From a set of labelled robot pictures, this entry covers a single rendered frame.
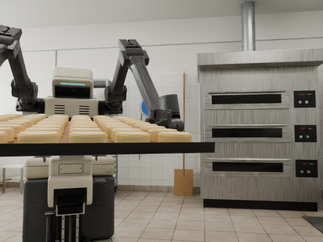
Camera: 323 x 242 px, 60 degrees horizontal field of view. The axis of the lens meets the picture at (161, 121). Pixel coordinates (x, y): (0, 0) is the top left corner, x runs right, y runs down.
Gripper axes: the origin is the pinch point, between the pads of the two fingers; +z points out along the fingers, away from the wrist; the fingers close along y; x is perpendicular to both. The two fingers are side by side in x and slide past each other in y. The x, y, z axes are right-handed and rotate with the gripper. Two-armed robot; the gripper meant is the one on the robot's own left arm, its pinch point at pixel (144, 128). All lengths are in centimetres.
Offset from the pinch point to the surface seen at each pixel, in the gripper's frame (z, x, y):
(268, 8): -420, 24, -177
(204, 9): -373, 117, -174
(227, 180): -301, 51, 82
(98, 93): -334, 297, -36
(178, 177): -347, 142, 99
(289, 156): -328, -20, 47
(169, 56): -380, 180, -103
